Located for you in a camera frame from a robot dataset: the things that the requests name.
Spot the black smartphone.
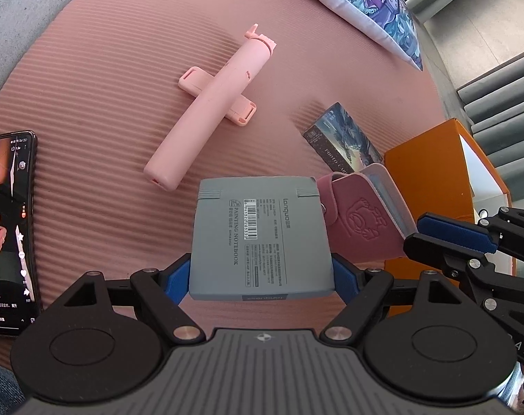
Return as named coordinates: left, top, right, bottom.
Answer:
left=0, top=130, right=43, bottom=338

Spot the printed pillow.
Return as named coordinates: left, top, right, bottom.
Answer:
left=274, top=0, right=423, bottom=71

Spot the pink card holder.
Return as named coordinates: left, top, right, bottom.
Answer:
left=316, top=163, right=418, bottom=264

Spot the grey curtain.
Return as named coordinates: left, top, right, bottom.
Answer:
left=394, top=0, right=524, bottom=202

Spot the grey notebook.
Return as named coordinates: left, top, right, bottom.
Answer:
left=188, top=176, right=336, bottom=302

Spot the pink ribbed mat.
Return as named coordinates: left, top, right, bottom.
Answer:
left=0, top=0, right=444, bottom=355

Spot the orange cardboard box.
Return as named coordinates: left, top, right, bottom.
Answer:
left=383, top=118, right=515, bottom=275

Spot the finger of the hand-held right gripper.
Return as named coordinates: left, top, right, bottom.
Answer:
left=417, top=207, right=524, bottom=264
left=403, top=232, right=524, bottom=333

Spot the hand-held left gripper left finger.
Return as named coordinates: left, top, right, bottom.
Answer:
left=57, top=253, right=205, bottom=347

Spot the pink selfie stick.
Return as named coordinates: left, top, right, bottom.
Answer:
left=143, top=24, right=277, bottom=191

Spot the illustrated card box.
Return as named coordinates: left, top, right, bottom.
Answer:
left=302, top=102, right=383, bottom=174

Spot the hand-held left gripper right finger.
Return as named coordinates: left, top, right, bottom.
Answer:
left=320, top=253, right=453, bottom=345

